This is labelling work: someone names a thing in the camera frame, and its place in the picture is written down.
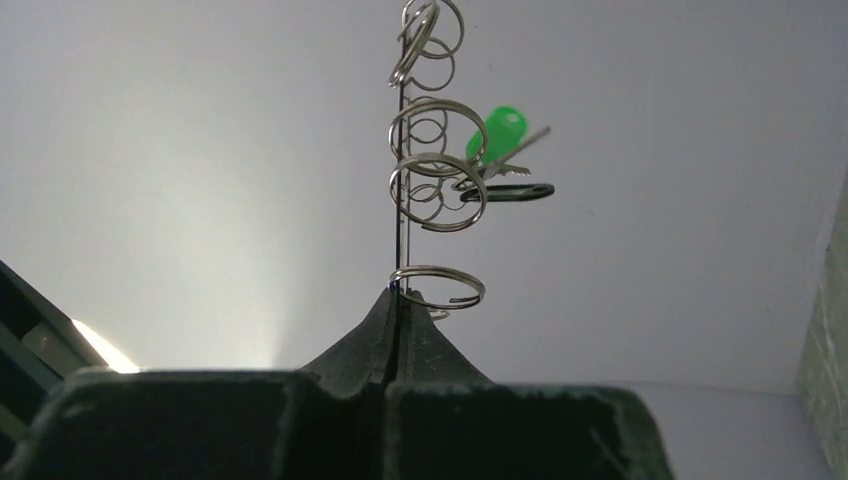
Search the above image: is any green key tag with keys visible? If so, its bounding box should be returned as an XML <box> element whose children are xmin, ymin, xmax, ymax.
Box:
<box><xmin>453</xmin><ymin>106</ymin><xmax>555</xmax><ymax>203</ymax></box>

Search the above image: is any metal disc with keyrings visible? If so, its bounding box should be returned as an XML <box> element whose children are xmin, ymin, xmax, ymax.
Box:
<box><xmin>387</xmin><ymin>1</ymin><xmax>487</xmax><ymax>321</ymax></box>

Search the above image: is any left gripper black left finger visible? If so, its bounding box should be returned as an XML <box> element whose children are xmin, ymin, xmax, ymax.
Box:
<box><xmin>1</xmin><ymin>291</ymin><xmax>398</xmax><ymax>479</ymax></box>

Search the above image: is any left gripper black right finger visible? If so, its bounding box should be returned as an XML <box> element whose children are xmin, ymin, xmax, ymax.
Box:
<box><xmin>380</xmin><ymin>291</ymin><xmax>674</xmax><ymax>479</ymax></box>

